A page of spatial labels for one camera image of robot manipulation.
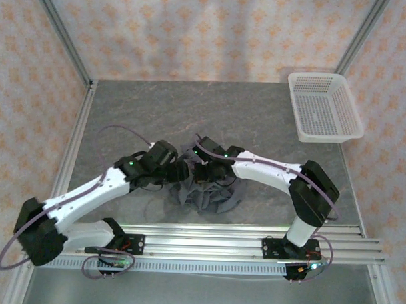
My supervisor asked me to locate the grey t-shirt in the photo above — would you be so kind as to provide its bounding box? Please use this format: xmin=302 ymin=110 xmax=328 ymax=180
xmin=165 ymin=139 xmax=249 ymax=218

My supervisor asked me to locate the circuit board with green light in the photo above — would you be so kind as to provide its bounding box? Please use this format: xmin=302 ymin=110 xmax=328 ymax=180
xmin=295 ymin=261 xmax=329 ymax=275
xmin=97 ymin=257 xmax=135 ymax=270

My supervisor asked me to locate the white perforated plastic basket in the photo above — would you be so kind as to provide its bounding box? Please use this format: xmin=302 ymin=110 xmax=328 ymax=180
xmin=285 ymin=71 xmax=367 ymax=145

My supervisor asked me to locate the grey metal sheet panel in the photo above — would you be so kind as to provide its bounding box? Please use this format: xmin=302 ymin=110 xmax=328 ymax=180
xmin=23 ymin=265 xmax=385 ymax=304

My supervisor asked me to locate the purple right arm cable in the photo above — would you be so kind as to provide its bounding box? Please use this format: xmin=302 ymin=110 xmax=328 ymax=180
xmin=188 ymin=134 xmax=344 ymax=284

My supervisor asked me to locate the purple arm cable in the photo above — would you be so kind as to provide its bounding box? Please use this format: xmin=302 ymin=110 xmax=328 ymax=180
xmin=188 ymin=134 xmax=344 ymax=284
xmin=0 ymin=120 xmax=155 ymax=280

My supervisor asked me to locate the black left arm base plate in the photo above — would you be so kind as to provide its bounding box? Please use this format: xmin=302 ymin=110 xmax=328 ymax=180
xmin=85 ymin=232 xmax=146 ymax=257

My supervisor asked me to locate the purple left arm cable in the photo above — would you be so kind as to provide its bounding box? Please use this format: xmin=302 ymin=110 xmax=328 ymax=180
xmin=0 ymin=120 xmax=155 ymax=280

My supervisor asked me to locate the aluminium rail frame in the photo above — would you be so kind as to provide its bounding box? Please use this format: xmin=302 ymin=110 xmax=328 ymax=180
xmin=21 ymin=213 xmax=388 ymax=267

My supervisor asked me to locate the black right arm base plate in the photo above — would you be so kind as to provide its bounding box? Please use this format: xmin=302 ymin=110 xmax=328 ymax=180
xmin=261 ymin=237 xmax=321 ymax=262

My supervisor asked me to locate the slotted white cable tray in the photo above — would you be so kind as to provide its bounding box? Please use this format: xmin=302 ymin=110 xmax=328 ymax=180
xmin=35 ymin=254 xmax=289 ymax=279

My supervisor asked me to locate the black mounting bracket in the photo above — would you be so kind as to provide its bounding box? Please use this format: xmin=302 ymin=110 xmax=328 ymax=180
xmin=283 ymin=265 xmax=309 ymax=284

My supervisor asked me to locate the aluminium corner post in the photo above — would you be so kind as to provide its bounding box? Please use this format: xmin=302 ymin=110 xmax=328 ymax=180
xmin=335 ymin=0 xmax=393 ymax=77
xmin=27 ymin=0 xmax=98 ymax=86

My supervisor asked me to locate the aluminium frame leg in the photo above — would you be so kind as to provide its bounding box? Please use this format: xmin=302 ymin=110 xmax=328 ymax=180
xmin=2 ymin=251 xmax=37 ymax=304
xmin=366 ymin=264 xmax=406 ymax=304

